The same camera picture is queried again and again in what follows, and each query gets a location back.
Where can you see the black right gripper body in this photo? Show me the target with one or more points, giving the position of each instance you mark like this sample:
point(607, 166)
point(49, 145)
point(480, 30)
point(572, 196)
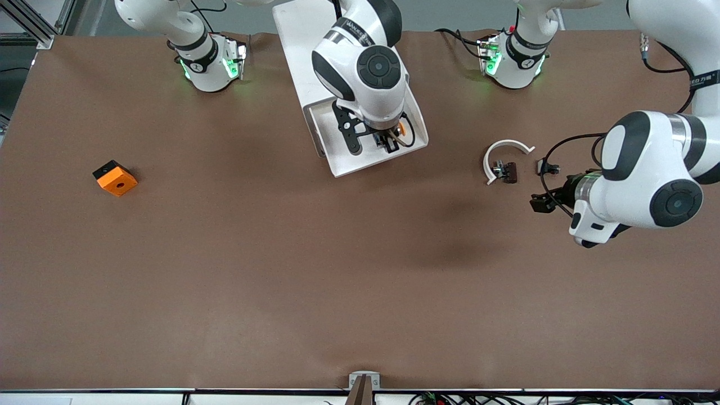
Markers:
point(386, 136)

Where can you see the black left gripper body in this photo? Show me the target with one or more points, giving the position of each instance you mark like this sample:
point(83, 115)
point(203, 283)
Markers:
point(569, 190)

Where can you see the yellow push button switch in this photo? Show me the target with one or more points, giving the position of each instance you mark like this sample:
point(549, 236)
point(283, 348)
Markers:
point(400, 130)

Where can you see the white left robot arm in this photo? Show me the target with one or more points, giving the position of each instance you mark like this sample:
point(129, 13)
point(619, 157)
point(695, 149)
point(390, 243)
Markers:
point(647, 163)

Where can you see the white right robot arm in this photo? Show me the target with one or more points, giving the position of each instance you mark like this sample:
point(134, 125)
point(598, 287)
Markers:
point(377, 67)

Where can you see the orange and black button box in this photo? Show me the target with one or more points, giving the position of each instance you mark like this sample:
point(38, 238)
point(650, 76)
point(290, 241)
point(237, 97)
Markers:
point(118, 183)

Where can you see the small black clip component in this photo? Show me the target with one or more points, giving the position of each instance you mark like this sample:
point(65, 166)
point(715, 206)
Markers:
point(548, 167)

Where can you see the small dark brown component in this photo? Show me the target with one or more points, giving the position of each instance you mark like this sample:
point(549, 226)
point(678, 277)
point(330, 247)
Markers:
point(510, 172)

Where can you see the white curved plastic part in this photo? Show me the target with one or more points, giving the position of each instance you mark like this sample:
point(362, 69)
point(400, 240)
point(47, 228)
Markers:
point(492, 152)

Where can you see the brown table mat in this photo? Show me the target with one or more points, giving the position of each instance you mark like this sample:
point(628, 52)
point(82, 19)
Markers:
point(281, 270)

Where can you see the grey metal bracket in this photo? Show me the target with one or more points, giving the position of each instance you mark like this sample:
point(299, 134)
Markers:
point(376, 382)

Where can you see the aluminium frame profile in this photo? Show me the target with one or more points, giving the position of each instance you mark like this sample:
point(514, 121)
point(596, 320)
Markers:
point(34, 28)

